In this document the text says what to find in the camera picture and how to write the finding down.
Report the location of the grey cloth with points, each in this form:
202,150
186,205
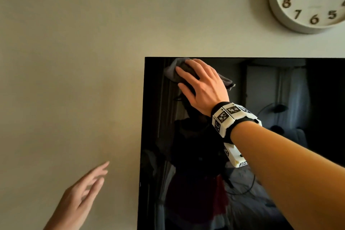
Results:
171,74

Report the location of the right wrist marker band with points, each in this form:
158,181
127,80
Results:
225,119

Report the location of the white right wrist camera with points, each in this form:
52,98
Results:
234,155

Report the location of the person's right forearm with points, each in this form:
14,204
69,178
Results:
283,178

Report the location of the black wall-mounted television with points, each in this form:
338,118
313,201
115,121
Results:
310,89

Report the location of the person's left hand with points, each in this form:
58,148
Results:
70,211

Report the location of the person's right hand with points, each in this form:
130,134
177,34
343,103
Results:
207,92

